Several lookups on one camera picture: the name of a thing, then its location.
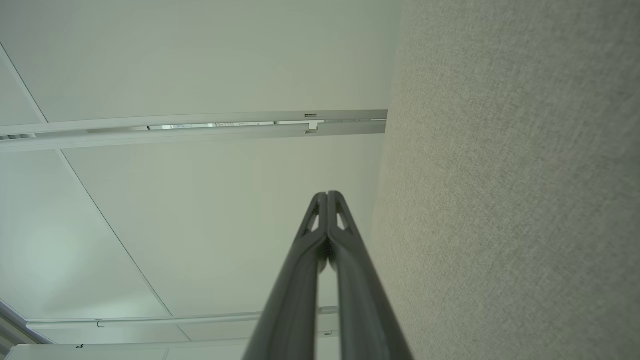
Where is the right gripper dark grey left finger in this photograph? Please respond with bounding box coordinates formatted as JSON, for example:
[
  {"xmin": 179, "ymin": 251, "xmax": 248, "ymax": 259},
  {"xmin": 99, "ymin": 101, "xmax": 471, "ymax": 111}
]
[{"xmin": 242, "ymin": 192, "xmax": 329, "ymax": 360}]

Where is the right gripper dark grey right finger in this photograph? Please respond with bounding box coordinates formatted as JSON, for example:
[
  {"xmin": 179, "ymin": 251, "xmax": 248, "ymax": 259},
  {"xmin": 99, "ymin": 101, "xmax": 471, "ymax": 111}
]
[{"xmin": 328, "ymin": 191, "xmax": 415, "ymax": 360}]

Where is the long white ceiling track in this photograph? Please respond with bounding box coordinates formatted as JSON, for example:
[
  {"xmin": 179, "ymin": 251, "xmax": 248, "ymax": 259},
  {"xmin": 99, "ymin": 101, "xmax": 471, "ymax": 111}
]
[{"xmin": 0, "ymin": 109, "xmax": 389, "ymax": 153}]

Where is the thin white ceiling rail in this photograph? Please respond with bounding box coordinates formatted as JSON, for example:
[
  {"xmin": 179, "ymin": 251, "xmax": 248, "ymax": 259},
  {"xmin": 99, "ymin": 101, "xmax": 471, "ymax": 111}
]
[{"xmin": 25, "ymin": 306, "xmax": 341, "ymax": 331}]

